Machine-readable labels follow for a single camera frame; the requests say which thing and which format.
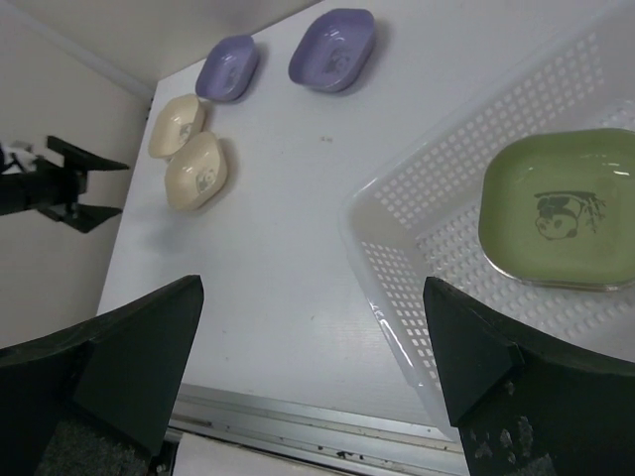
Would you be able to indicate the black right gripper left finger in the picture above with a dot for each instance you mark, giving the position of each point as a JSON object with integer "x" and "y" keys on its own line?
{"x": 96, "y": 398}

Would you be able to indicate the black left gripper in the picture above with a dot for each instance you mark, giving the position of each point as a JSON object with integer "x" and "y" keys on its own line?
{"x": 54, "y": 190}

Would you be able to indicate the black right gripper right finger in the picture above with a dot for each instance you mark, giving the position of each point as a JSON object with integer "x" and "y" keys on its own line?
{"x": 525, "y": 402}

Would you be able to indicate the cream panda plate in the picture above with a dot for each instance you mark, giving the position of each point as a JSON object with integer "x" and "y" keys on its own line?
{"x": 196, "y": 173}
{"x": 181, "y": 119}

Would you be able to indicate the green panda plate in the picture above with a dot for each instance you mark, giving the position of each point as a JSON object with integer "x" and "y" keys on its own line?
{"x": 557, "y": 210}

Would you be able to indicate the white perforated plastic bin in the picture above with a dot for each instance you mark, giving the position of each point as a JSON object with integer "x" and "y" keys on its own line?
{"x": 418, "y": 216}

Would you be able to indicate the white foam cover panel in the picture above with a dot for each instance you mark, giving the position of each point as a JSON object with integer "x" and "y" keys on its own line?
{"x": 194, "y": 457}

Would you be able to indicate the purple panda plate left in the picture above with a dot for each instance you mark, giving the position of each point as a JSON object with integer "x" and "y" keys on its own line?
{"x": 228, "y": 69}

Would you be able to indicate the purple panda plate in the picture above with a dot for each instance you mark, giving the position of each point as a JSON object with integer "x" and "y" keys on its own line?
{"x": 333, "y": 50}
{"x": 228, "y": 69}

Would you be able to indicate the purple panda plate right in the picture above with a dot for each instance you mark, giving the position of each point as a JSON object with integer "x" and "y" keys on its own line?
{"x": 333, "y": 50}

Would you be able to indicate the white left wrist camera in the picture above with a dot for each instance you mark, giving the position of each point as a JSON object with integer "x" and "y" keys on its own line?
{"x": 17, "y": 157}

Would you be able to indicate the aluminium table frame rail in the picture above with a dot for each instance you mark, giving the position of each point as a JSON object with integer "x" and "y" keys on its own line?
{"x": 313, "y": 292}

